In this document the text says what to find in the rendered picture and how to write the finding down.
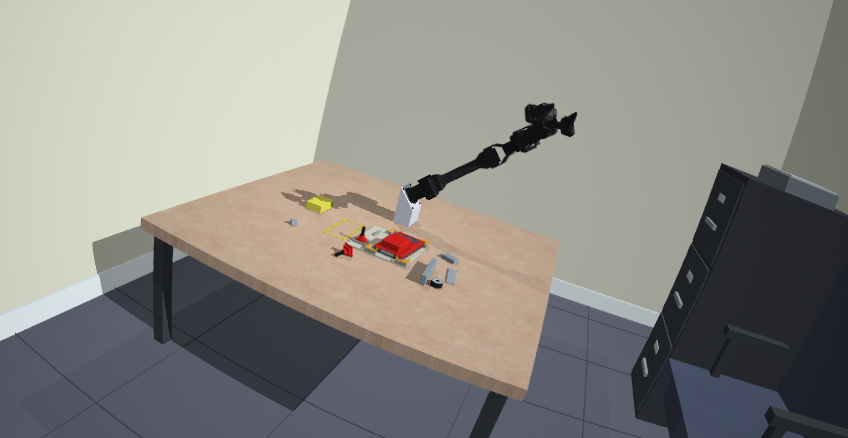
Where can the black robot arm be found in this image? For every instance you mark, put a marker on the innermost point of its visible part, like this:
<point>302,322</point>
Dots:
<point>431,185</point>

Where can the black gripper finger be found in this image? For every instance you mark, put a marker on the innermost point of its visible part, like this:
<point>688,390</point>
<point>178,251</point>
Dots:
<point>569,121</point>
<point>539,113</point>

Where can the yellow rectangular block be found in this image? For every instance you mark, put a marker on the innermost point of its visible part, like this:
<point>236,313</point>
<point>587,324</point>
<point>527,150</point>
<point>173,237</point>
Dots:
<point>319,204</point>

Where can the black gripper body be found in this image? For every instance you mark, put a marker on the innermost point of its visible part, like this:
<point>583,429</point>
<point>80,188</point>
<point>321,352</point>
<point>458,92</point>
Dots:
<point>548,124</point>

